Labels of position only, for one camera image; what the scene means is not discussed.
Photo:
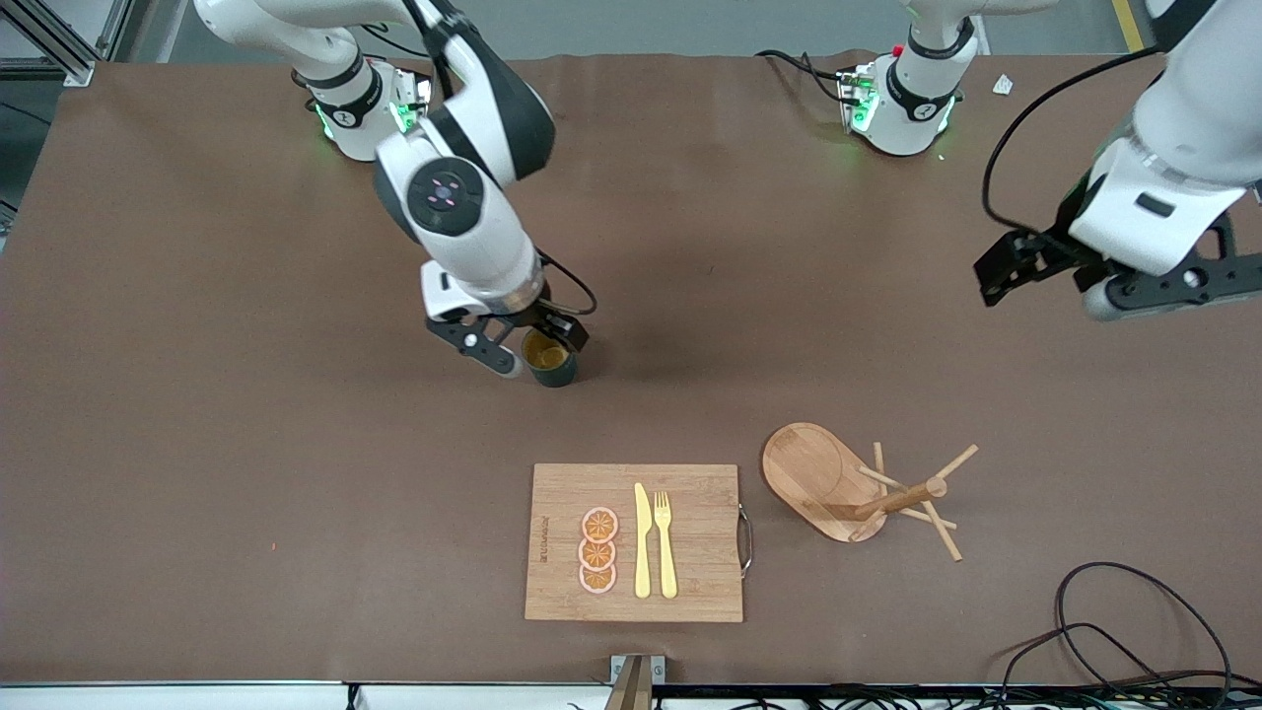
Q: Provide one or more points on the dark green cup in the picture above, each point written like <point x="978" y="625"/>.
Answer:
<point x="557" y="377"/>

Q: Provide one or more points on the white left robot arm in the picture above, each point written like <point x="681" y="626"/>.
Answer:
<point x="912" y="108"/>

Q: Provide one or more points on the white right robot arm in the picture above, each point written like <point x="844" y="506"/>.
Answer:
<point x="473" y="237"/>

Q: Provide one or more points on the white paper scrap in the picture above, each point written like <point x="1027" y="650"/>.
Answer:
<point x="1003" y="85"/>

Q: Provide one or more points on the orange fruit slice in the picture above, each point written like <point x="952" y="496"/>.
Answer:
<point x="597" y="579"/>
<point x="598" y="525"/>
<point x="596" y="553"/>

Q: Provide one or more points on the yellow plastic knife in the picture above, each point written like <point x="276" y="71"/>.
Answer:
<point x="643" y="552"/>

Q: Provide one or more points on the yellow plastic fork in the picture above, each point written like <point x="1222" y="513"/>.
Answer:
<point x="666" y="562"/>

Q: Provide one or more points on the bamboo cutting board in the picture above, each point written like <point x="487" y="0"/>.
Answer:
<point x="700" y="552"/>

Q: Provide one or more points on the wooden mug tree rack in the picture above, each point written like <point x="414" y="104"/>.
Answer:
<point x="813" y="473"/>

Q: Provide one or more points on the metal bracket with post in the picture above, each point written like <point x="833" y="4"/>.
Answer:
<point x="636" y="671"/>

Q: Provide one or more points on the aluminium frame profile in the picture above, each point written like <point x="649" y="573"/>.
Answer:
<point x="79" y="71"/>

